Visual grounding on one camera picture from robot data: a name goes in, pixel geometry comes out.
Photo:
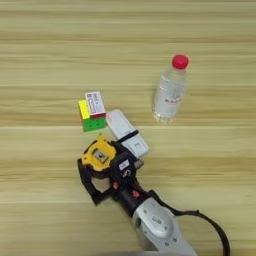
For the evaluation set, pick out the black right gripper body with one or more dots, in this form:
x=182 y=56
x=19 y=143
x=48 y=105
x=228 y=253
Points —
x=128 y=195

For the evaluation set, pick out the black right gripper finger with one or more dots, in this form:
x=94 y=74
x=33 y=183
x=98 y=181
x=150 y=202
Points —
x=139 y=163
x=87 y=185

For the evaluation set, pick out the yellow black tape measure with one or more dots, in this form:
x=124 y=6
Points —
x=98 y=155

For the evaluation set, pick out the white rectangular device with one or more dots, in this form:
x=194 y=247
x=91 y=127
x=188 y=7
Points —
x=125 y=128

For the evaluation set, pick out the clear bottle with red cap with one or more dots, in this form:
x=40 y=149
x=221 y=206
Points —
x=170 y=93

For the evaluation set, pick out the multicolour puzzle cube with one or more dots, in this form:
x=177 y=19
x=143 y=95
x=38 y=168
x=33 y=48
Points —
x=93 y=124

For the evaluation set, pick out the small white pink box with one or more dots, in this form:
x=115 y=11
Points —
x=95 y=104

